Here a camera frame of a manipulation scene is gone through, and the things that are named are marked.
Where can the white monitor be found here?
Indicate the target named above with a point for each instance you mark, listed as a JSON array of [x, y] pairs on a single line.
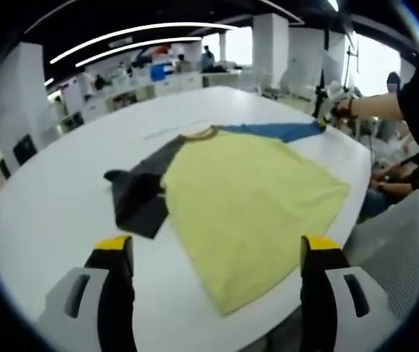
[[327, 69]]

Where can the long ceiling light strip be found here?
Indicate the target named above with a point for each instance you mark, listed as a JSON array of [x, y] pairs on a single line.
[[140, 31]]

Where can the row of white cabinets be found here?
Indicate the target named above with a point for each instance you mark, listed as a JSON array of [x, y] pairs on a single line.
[[136, 95]]

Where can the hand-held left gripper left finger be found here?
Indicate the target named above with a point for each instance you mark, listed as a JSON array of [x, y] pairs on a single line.
[[85, 297]]

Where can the short ceiling light strip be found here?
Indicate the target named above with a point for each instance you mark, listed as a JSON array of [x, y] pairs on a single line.
[[136, 47]]

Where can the black chair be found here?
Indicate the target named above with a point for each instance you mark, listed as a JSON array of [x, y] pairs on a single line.
[[24, 149]]

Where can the grey office chair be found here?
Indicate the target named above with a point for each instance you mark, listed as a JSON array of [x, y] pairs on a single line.
[[392, 249]]

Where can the black stand pole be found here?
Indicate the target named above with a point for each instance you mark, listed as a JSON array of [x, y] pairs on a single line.
[[350, 58]]

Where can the blue bin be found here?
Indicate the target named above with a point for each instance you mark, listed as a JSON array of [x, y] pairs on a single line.
[[158, 72]]

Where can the wide ceiling light strip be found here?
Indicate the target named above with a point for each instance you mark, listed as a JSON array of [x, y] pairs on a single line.
[[333, 3]]

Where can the yellow blue grey garment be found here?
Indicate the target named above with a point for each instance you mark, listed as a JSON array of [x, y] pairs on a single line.
[[246, 190]]

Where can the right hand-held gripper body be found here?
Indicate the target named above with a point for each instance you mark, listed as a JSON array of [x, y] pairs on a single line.
[[337, 92]]

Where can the person's right hand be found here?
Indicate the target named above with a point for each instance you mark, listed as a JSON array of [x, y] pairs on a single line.
[[341, 109]]

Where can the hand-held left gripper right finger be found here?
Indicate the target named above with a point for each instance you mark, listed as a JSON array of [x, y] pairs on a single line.
[[341, 293]]

